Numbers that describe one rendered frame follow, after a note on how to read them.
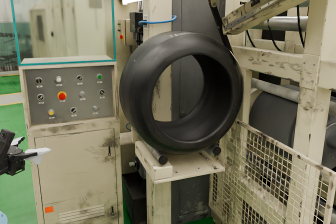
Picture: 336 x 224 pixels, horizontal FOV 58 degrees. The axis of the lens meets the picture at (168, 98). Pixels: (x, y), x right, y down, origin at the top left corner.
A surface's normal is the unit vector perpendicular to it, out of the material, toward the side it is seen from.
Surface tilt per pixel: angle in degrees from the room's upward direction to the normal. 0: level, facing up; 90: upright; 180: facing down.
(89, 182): 91
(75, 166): 90
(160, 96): 90
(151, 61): 60
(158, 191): 90
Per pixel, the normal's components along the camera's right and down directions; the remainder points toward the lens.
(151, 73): 0.20, 0.15
